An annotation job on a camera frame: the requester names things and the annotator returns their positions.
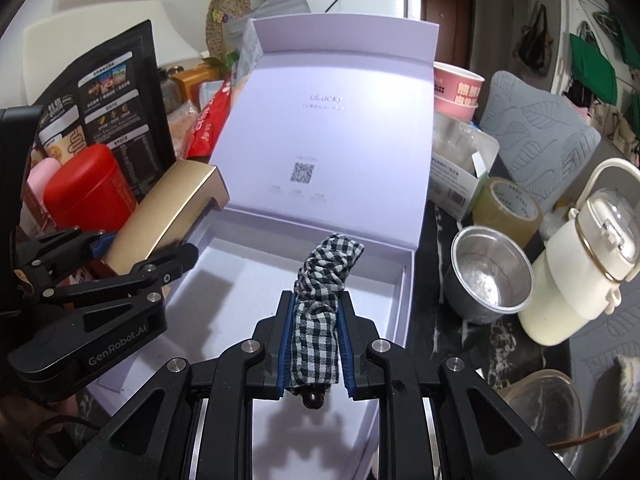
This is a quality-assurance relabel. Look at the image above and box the pink paper cup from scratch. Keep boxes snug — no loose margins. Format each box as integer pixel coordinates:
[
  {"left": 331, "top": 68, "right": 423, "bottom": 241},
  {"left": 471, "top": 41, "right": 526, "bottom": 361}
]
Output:
[{"left": 434, "top": 62, "right": 485, "bottom": 122}]

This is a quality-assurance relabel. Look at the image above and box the red cylindrical tin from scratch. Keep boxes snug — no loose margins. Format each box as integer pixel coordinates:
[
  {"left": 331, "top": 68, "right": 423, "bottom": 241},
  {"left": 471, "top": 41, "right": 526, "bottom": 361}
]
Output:
[{"left": 43, "top": 144, "right": 138, "bottom": 232}]

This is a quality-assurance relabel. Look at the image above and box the brown wooden door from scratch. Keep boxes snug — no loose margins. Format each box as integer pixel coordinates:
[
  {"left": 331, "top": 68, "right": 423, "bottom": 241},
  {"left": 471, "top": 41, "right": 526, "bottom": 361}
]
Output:
[{"left": 422, "top": 0, "right": 475, "bottom": 68}]

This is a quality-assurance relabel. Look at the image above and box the glass Hello Kitty mug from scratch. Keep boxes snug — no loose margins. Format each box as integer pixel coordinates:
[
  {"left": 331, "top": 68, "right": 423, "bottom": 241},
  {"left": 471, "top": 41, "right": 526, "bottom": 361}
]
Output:
[{"left": 502, "top": 368, "right": 624, "bottom": 470}]

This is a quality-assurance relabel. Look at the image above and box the floral fabric cushion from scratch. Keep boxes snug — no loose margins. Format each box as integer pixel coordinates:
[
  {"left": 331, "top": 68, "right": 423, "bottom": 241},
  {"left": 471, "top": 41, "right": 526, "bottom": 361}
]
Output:
[{"left": 616, "top": 356, "right": 640, "bottom": 432}]

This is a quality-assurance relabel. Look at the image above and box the cream white kettle bottle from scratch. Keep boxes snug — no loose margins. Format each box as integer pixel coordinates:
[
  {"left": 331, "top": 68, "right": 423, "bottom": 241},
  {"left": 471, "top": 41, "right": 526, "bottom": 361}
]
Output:
[{"left": 518, "top": 158, "right": 639, "bottom": 347}]

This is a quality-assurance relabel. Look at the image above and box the white medicine box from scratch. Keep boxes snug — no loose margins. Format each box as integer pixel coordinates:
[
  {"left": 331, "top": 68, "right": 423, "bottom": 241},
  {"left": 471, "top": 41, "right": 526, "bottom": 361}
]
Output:
[{"left": 428, "top": 113, "right": 499, "bottom": 221}]

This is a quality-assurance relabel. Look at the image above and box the black white gingham scrunchie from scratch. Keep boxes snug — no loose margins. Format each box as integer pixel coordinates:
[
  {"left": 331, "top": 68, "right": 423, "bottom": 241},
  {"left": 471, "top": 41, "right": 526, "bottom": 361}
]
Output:
[{"left": 288, "top": 233, "right": 364, "bottom": 392}]

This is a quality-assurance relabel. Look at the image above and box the green tote bag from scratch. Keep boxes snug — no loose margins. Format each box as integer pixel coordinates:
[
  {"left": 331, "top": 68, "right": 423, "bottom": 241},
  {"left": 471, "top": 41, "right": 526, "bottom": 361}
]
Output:
[{"left": 570, "top": 34, "right": 617, "bottom": 105}]

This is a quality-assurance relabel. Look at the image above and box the clear packing tape roll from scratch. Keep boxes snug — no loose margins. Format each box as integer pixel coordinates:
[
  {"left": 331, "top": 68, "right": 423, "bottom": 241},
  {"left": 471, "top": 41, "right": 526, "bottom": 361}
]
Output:
[{"left": 472, "top": 178, "right": 544, "bottom": 248}]

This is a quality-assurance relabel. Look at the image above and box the gold cardboard box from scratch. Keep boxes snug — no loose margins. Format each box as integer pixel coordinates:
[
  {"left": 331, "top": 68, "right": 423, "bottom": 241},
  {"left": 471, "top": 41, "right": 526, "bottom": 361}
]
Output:
[{"left": 103, "top": 159, "right": 230, "bottom": 275}]

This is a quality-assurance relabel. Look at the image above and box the small metal bowl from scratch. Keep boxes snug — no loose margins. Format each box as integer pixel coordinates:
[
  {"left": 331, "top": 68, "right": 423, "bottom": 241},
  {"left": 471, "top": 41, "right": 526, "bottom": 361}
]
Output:
[{"left": 442, "top": 226, "right": 534, "bottom": 325}]

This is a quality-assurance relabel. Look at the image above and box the lavender open gift box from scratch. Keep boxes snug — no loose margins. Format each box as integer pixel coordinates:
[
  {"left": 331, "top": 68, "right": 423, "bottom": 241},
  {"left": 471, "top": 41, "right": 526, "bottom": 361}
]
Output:
[{"left": 86, "top": 15, "right": 442, "bottom": 480}]

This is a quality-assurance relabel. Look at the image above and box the black snack pouch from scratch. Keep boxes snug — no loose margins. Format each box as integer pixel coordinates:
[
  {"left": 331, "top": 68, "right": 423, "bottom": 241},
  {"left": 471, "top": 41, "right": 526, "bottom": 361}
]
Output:
[{"left": 36, "top": 20, "right": 176, "bottom": 200}]

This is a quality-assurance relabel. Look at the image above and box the red snack bag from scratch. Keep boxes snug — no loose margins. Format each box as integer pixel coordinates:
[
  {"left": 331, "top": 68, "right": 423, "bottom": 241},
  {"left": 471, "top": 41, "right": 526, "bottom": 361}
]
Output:
[{"left": 182, "top": 77, "right": 232, "bottom": 160}]

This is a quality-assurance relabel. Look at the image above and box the grey leaf chair far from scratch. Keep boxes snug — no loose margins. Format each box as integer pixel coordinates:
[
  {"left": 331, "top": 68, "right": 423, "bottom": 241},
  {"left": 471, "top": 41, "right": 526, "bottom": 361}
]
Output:
[{"left": 480, "top": 70, "right": 601, "bottom": 214}]

